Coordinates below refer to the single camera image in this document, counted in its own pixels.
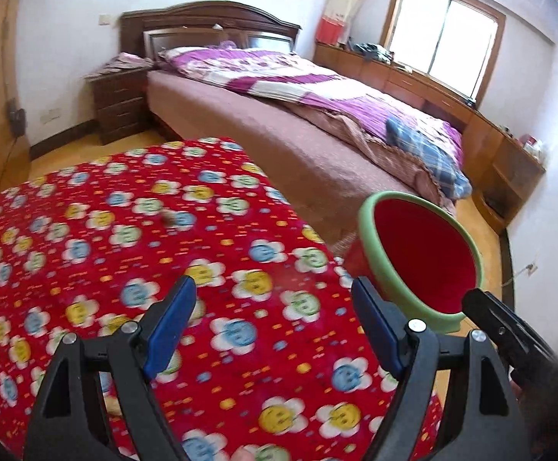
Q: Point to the bed with pink sheet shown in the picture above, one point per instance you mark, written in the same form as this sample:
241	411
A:
269	144

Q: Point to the dark wooden nightstand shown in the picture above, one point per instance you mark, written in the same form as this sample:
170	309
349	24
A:
120	105

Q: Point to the white light switch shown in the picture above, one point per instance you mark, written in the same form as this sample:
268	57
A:
104	20

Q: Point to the window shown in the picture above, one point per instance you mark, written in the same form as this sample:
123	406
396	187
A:
442	38

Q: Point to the black hanging bag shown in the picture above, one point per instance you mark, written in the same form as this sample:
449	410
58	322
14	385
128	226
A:
18	117

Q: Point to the long wooden cabinet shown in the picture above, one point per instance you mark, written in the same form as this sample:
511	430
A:
403	81

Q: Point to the dark wooden headboard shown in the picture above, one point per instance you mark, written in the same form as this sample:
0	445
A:
211	17

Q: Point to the purple and white pillow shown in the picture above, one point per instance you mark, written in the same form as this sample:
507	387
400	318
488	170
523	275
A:
183	55

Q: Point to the wooden corner shelf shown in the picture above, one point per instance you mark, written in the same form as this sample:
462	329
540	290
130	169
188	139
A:
504	168

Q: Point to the pink ruffled quilt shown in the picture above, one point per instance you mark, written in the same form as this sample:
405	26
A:
379	163

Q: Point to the wall socket with plug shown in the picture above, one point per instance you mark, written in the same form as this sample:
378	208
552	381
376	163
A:
529	267

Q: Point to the blue plaid blanket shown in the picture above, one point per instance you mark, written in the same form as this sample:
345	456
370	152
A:
427	153

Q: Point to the red and white containers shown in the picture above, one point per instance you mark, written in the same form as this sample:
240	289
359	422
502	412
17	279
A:
531	143

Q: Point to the purple patterned quilt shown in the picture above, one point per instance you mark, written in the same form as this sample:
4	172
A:
283	72

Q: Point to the red bin with green rim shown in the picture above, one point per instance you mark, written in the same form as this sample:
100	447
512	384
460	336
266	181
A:
423	259

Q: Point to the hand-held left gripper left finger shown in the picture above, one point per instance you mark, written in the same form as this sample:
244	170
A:
171	326

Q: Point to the red flower printed blanket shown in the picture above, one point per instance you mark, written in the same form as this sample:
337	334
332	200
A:
115	273

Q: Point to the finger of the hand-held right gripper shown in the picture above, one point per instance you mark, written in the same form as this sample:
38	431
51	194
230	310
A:
485	305

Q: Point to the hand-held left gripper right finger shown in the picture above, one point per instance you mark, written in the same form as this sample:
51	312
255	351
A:
375	321

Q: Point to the dark clothing heap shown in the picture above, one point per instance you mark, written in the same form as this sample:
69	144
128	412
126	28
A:
370	50

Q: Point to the pile of folded clothes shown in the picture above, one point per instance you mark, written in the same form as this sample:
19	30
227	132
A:
125	63

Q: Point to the white wall socket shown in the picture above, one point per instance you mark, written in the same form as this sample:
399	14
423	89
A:
50	115

